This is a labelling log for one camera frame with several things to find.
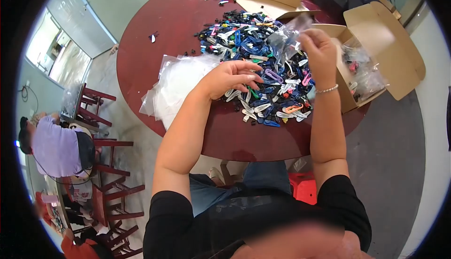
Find person's left hand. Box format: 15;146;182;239
197;60;264;101

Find person's right hand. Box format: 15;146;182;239
298;28;339;91

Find person's left fingers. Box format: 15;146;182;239
231;61;264;91

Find person's right fingers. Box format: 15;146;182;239
298;28;323;53

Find clear plastic bag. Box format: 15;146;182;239
266;14;314;66

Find large pile of hair clips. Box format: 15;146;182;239
194;10;316;128

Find heap of filled clear packets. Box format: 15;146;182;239
339;36;389;103

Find pile of empty clear bags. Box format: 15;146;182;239
139;53;223;131

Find person's legs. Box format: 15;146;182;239
189;160;292;218

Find red plastic stool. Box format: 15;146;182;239
288;171;318;206

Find person's body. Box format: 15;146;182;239
143;174;372;259

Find red wooden chair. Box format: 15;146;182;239
74;82;117;128
91;138;146;259

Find window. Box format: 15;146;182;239
26;8;93;88

